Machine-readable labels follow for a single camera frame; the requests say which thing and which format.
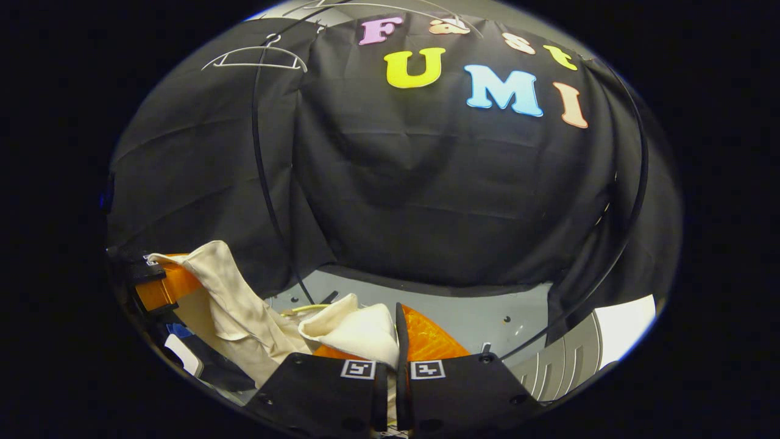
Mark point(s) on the white hanger with shirt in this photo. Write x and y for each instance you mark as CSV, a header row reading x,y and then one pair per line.
x,y
365,5

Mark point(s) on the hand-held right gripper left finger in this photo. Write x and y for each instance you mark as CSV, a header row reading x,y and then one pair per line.
x,y
379,396

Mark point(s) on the black backdrop cloth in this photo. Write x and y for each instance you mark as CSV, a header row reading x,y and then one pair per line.
x,y
426,201

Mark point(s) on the cream long-sleeved shirt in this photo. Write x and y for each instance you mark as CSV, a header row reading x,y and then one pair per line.
x,y
244,305

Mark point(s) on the black clothes rack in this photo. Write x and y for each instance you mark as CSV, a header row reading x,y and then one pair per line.
x,y
254,122

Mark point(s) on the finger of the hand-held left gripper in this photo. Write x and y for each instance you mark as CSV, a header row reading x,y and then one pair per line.
x,y
161,286

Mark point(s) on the grey metal base plate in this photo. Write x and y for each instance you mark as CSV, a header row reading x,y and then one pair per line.
x,y
475,317

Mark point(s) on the white empty hanger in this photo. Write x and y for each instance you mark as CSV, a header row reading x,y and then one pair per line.
x,y
256,64

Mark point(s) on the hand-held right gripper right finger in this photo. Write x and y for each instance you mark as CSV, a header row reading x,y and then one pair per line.
x,y
402,390

